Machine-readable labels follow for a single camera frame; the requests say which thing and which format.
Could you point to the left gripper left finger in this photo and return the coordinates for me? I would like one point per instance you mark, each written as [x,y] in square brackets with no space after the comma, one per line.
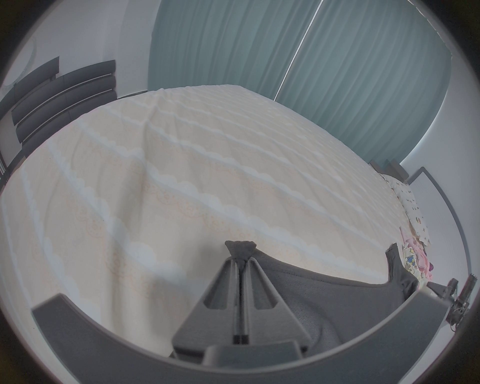
[217,318]

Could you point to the black chest of drawers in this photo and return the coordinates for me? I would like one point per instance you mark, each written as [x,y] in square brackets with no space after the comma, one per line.
[67,97]

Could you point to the white printed pillow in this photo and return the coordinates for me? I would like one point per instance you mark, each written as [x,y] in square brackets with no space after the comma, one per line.
[410,210]

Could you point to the white printed pyjama garment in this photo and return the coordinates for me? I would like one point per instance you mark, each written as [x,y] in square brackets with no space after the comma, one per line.
[409,260]

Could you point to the blue-green curtain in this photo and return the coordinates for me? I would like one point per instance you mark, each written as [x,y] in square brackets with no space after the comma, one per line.
[375,82]
[225,45]

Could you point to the pink garment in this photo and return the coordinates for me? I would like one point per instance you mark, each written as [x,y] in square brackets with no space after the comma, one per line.
[422,258]

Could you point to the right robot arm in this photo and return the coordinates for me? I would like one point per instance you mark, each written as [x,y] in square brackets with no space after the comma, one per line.
[457,315]

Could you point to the black T-shirt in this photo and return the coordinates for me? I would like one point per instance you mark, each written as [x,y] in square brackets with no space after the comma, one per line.
[337,296]

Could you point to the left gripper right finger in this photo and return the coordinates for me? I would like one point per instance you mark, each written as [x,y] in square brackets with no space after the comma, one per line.
[270,318]

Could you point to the bed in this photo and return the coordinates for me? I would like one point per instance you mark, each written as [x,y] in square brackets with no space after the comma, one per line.
[187,168]

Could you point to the grey bedside table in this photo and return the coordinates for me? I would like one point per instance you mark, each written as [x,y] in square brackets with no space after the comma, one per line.
[392,170]

